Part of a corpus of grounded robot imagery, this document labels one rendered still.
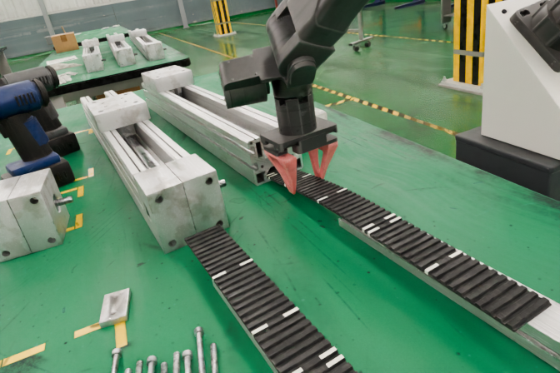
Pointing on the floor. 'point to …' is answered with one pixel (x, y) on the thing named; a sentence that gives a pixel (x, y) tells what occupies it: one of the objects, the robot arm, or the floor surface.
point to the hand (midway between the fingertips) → (305, 182)
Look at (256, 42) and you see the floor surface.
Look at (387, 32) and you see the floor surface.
